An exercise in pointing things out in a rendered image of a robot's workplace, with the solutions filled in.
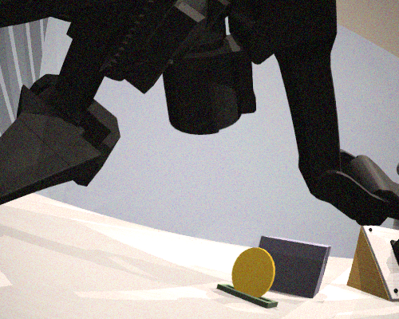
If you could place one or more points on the dark green grooved bar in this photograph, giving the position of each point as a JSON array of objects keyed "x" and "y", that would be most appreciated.
[{"x": 261, "y": 301}]

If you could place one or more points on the gold coin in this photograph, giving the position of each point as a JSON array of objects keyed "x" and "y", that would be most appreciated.
[{"x": 253, "y": 272}]

